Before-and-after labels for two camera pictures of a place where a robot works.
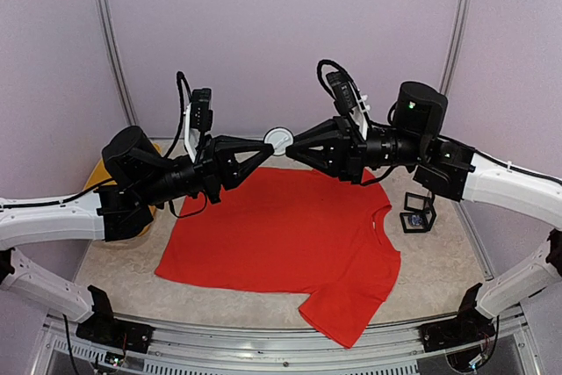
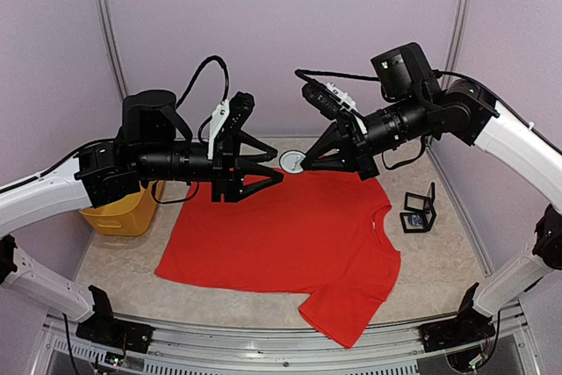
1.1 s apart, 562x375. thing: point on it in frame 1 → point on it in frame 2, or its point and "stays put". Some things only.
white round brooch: [280, 138] → [291, 162]
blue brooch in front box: [416, 219] stays put
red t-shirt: [295, 231] stays put
